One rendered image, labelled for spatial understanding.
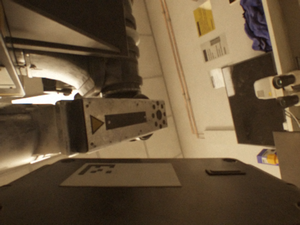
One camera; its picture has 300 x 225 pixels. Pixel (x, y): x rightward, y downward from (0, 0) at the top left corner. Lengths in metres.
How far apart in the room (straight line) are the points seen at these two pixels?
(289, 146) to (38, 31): 1.14
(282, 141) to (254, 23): 0.79
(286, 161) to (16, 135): 1.17
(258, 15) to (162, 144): 1.72
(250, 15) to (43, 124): 1.37
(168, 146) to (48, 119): 2.18
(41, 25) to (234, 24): 1.71
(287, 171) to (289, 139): 0.19
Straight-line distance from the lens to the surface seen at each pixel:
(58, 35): 0.31
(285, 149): 1.15
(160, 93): 2.33
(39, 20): 0.28
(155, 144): 2.23
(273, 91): 0.99
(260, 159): 1.70
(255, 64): 1.47
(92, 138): 0.24
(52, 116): 0.26
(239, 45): 1.80
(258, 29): 1.40
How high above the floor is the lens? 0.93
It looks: 55 degrees up
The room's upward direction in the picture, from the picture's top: 99 degrees counter-clockwise
